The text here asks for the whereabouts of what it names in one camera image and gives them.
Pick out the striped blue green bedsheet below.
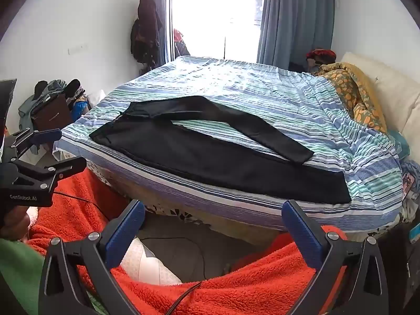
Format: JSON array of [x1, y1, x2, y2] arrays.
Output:
[[54, 56, 404, 237]]

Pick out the red balcony clutter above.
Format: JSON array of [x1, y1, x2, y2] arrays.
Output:
[[173, 28, 191, 57]]

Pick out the brown wooden nightstand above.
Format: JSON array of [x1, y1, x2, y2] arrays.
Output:
[[31, 93, 73, 133]]

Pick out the heap of mixed clothes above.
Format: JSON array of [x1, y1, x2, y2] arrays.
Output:
[[398, 159, 420, 225]]

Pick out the hanging dark clothes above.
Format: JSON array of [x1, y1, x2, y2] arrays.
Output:
[[130, 0, 164, 66]]

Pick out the cream pillows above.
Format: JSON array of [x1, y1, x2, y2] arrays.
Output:
[[340, 52, 420, 146]]

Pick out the orange floral quilt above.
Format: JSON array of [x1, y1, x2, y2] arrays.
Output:
[[316, 62, 388, 134]]

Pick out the person's left forearm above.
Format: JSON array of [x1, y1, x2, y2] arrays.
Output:
[[0, 236, 45, 315]]

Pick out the teal pillow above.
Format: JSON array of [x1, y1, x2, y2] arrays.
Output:
[[389, 129, 411, 158]]

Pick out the black cable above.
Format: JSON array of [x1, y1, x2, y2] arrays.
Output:
[[52, 191, 114, 223], [141, 236, 212, 281], [166, 281, 203, 315]]

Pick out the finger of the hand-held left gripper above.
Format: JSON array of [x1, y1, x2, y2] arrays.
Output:
[[11, 156, 87, 189], [5, 129, 63, 158]]

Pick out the red cloth bundle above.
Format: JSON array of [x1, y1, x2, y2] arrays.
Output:
[[306, 49, 337, 66]]

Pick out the white slipper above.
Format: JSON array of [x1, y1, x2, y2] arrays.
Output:
[[120, 238, 182, 286]]

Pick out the glass balcony door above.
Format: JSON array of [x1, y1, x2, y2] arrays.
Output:
[[167, 0, 267, 64]]

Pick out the person's left hand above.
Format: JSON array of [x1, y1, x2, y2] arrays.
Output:
[[0, 205, 32, 237]]

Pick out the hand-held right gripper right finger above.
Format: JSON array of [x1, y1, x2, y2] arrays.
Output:
[[281, 199, 389, 315]]

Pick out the pile of clothes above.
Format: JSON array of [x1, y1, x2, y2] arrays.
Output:
[[18, 79, 91, 132]]

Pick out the black pants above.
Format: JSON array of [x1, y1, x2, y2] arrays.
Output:
[[88, 96, 351, 204]]

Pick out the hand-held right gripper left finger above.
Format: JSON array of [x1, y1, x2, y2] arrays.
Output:
[[39, 199, 146, 315]]

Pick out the orange fleece garment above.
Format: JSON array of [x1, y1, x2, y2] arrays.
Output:
[[26, 167, 348, 315]]

